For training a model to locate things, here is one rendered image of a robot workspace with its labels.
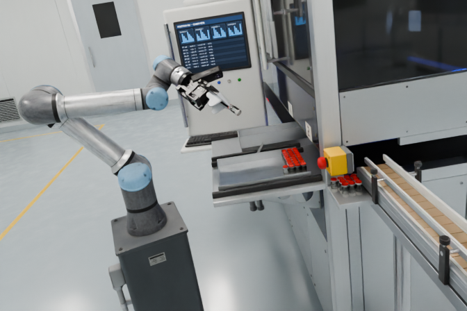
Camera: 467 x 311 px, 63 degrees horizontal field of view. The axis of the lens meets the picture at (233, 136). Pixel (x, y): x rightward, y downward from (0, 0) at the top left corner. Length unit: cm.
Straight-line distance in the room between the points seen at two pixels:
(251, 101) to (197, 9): 60
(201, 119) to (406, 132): 128
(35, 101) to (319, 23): 92
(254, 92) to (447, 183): 115
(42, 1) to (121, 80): 175
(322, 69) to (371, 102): 20
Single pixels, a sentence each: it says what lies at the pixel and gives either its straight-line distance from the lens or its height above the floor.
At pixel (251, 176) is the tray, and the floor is 88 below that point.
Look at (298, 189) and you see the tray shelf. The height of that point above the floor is 88.
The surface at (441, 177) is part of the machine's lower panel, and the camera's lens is 153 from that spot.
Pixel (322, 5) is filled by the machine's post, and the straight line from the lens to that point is 122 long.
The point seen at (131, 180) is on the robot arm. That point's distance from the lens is 137.
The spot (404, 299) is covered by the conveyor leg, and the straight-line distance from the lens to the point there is 144.
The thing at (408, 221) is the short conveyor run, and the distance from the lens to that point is 108.
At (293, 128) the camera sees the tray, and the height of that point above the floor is 88.
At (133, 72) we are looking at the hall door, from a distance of 693.
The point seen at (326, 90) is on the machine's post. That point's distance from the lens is 125.
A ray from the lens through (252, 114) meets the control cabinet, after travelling 226.
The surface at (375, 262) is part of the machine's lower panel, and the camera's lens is 161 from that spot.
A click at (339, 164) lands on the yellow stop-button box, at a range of 124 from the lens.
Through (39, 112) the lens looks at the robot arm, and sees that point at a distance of 134.
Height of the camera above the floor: 152
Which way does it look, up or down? 19 degrees down
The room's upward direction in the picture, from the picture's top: 9 degrees counter-clockwise
